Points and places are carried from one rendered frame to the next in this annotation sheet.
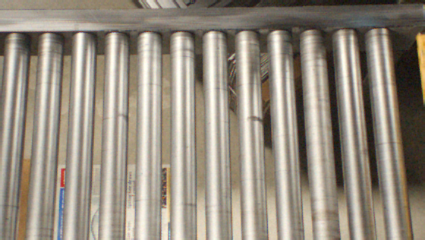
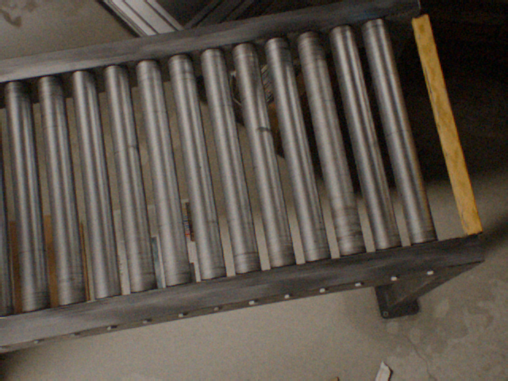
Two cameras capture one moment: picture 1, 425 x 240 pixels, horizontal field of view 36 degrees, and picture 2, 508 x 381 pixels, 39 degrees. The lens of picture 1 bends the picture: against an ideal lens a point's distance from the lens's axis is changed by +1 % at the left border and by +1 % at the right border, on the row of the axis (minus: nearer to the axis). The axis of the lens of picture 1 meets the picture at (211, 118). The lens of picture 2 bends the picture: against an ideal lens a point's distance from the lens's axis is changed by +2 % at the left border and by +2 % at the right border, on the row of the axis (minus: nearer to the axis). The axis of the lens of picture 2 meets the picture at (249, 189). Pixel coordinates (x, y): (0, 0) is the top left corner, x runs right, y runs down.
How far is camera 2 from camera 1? 0.14 m
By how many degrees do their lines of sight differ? 3
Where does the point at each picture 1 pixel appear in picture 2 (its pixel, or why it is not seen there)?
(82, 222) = (109, 254)
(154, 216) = (178, 238)
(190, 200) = (210, 218)
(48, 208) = (74, 247)
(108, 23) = (103, 57)
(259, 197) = (278, 204)
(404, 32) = (400, 20)
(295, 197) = (313, 199)
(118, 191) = (140, 219)
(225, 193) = (244, 205)
